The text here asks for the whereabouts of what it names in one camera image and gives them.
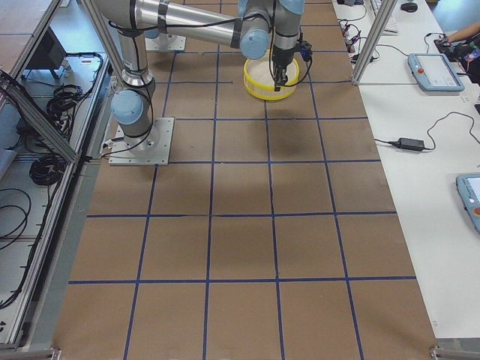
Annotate black computer mouse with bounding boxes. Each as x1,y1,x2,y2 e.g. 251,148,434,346
400,1,418,13

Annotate blue teach pendant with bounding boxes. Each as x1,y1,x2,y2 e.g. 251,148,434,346
407,53,464,92
456,173,480,232

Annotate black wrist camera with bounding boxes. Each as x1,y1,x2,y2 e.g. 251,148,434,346
298,40,313,63

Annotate white keyboard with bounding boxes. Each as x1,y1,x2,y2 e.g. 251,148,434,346
370,0,399,36

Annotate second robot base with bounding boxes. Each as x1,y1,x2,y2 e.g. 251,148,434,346
145,30,186,53

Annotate yellow steamer layer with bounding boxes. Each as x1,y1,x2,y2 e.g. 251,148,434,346
243,55,300,101

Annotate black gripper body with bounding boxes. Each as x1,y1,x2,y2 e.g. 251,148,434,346
271,33,299,71

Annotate person's hand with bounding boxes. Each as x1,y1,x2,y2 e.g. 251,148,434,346
448,22,479,43

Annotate black power adapter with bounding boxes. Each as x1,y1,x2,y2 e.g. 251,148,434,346
388,137,426,152

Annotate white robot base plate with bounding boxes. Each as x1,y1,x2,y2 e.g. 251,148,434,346
108,118,174,166

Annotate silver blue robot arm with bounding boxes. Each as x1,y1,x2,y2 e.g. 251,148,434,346
93,1,311,162

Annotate aluminium frame post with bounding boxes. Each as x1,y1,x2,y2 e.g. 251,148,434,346
351,19,383,85

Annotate coiled black cables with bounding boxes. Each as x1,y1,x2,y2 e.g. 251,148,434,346
28,155,65,185

